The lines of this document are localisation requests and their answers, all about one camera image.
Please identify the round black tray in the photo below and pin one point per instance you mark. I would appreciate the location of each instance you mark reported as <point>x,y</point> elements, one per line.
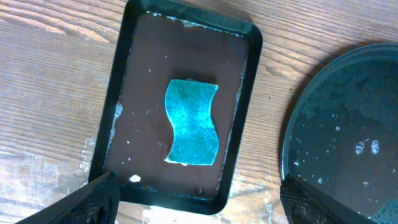
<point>342,134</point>

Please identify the rectangular black water tray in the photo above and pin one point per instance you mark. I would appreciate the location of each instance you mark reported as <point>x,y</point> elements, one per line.
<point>160,41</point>

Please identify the green yellow sponge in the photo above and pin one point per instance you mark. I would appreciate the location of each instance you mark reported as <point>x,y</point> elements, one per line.
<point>188,108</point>

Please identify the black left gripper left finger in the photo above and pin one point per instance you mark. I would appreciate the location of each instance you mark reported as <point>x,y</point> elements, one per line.
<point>95,203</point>

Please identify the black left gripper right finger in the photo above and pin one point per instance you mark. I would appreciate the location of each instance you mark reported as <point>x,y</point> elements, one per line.
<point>304,203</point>

